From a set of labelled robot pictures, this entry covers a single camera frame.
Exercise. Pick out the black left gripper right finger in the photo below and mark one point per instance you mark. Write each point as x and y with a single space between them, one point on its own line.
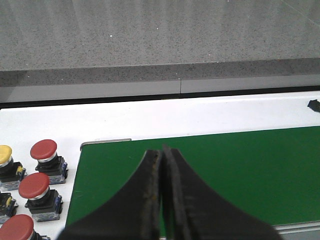
192 210

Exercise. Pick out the red push button bottom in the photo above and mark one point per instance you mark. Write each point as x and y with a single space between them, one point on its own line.
20 227

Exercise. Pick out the red push button near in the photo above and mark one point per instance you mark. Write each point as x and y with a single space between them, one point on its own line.
44 204

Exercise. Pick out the grey stone counter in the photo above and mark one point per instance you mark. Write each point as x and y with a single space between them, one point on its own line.
54 50

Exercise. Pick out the red push button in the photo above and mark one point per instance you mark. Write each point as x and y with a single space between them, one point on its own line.
20 227
44 204
49 162

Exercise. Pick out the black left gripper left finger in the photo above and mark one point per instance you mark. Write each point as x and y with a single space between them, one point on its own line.
131 214

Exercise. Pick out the yellow push button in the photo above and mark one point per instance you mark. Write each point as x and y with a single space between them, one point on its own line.
8 206
11 172

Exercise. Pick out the small black connector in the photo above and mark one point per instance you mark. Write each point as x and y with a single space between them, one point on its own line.
314 105

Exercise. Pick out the green conveyor belt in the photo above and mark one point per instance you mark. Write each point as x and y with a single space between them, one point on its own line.
273 175

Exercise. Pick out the red push button far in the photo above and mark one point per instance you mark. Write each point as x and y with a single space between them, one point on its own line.
49 162

